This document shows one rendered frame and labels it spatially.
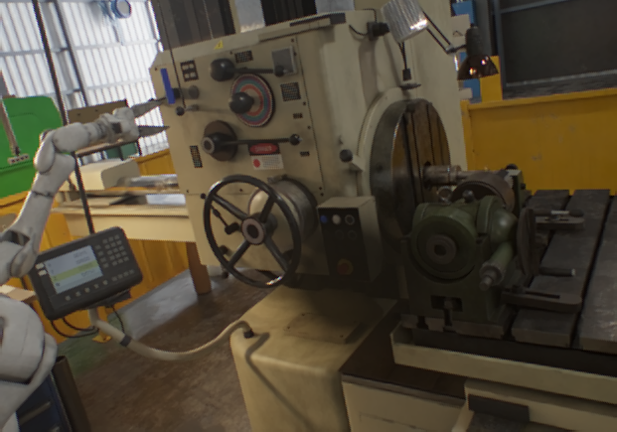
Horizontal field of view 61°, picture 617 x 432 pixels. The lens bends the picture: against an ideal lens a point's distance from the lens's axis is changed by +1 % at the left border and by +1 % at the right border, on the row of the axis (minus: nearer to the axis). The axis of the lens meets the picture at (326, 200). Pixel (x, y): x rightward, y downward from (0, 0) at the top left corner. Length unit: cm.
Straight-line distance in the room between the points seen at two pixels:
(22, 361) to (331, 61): 113
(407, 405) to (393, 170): 84
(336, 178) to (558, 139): 246
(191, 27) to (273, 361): 166
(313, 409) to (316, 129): 117
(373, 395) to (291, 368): 37
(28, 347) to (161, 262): 383
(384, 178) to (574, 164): 239
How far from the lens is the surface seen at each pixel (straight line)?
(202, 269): 461
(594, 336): 147
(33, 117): 559
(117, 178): 304
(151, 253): 466
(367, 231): 156
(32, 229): 161
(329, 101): 161
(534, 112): 389
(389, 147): 171
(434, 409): 197
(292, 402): 234
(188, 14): 284
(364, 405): 212
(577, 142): 389
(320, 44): 161
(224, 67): 176
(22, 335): 94
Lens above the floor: 176
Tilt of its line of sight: 15 degrees down
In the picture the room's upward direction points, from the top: 11 degrees counter-clockwise
